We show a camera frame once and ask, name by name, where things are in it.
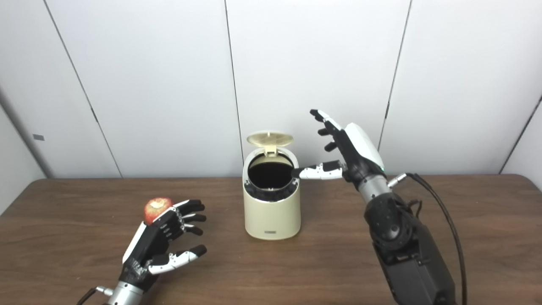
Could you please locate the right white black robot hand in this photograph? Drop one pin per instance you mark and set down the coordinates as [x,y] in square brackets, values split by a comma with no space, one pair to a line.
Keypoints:
[360,152]

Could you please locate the cream-colored round bin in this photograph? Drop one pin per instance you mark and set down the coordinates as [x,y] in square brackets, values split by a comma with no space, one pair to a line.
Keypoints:
[273,216]

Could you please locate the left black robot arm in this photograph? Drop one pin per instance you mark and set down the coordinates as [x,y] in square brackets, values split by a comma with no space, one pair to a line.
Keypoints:
[125,294]

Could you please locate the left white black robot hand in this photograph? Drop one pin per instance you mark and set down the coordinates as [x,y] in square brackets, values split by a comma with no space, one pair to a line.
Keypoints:
[148,248]

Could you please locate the red apple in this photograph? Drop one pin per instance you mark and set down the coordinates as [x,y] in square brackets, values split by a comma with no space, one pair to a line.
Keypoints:
[156,207]

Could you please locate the cream round bin lid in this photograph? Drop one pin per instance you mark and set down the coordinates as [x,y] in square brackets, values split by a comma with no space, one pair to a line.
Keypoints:
[270,139]

